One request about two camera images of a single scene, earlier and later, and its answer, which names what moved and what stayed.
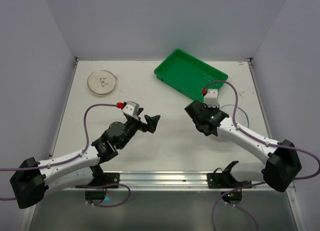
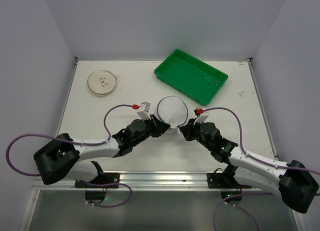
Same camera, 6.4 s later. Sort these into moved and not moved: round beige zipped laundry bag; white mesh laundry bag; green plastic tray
Moved: white mesh laundry bag
Not moved: green plastic tray; round beige zipped laundry bag
